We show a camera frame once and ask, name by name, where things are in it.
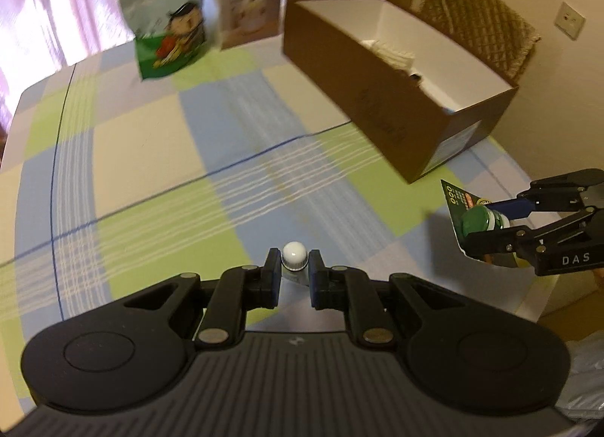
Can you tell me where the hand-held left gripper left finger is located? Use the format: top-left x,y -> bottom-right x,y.
120,248 -> 282,349

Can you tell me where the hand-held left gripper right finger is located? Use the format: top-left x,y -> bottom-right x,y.
308,251 -> 473,349

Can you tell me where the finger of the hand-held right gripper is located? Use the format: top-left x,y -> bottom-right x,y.
486,169 -> 604,220
465,208 -> 604,262

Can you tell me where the small white bottle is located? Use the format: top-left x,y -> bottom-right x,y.
280,241 -> 311,286

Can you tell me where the brown cardboard box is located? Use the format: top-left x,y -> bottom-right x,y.
282,0 -> 520,184

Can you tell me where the white ribbed plastic holder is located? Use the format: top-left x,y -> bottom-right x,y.
363,38 -> 416,67

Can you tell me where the checked cloth covered desktop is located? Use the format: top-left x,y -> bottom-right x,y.
0,38 -> 562,419

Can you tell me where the quilted brown chair cushion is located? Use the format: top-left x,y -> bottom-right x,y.
420,0 -> 541,82

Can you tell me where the green snack bag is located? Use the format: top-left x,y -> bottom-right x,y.
109,0 -> 208,82

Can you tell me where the pink curtain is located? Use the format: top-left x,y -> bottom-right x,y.
0,0 -> 137,103

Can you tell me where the white wall socket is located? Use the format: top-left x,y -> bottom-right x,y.
554,2 -> 586,39

